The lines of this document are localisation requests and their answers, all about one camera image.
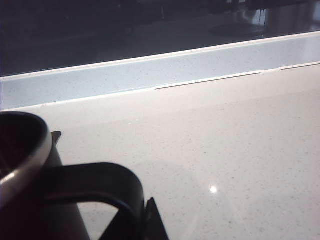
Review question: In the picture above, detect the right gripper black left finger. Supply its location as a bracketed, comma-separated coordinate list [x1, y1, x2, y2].
[98, 206, 141, 240]

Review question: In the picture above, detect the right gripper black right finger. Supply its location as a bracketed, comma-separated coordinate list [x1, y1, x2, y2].
[145, 196, 171, 240]

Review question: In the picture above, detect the black steel mug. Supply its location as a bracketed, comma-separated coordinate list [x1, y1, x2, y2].
[0, 111, 146, 240]

